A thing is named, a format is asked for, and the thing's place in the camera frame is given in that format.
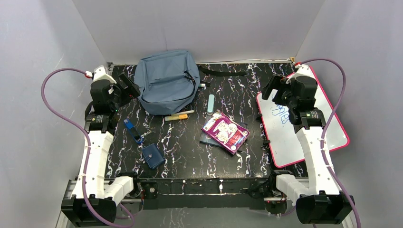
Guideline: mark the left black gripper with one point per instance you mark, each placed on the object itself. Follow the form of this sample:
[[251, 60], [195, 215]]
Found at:
[[128, 85]]

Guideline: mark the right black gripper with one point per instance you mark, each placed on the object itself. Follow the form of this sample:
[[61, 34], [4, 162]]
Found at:
[[277, 82]]

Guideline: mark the blue student backpack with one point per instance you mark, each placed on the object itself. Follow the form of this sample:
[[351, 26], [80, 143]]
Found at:
[[168, 81]]

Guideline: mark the teal eraser case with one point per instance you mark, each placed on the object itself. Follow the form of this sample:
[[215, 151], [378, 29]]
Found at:
[[210, 105]]

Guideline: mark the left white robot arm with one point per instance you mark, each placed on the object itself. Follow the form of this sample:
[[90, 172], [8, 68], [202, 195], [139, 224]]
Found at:
[[92, 201]]

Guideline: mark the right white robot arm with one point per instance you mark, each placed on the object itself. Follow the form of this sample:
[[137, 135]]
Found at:
[[323, 201]]

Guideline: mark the pink framed whiteboard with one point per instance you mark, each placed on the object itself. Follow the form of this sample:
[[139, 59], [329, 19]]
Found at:
[[284, 144]]

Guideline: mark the yellow orange highlighter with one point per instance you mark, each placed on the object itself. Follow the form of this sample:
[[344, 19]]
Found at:
[[176, 117]]

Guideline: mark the white pen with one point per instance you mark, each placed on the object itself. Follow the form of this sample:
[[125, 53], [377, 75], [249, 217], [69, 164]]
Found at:
[[184, 112]]

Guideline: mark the navy snap wallet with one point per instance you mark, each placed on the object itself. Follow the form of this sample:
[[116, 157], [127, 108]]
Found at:
[[152, 156]]

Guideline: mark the dark blue notebook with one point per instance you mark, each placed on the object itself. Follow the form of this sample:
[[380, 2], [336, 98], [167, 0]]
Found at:
[[206, 139]]

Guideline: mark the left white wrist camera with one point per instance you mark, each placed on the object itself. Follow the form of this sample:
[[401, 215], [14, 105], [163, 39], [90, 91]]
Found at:
[[101, 73]]

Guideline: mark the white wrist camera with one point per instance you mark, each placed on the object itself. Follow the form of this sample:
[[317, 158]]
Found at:
[[101, 73], [302, 70]]

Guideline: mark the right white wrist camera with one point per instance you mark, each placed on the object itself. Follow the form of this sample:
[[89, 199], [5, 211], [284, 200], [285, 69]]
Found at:
[[302, 70]]

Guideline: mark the black front rail frame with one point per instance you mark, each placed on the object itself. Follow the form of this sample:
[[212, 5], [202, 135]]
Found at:
[[252, 193]]

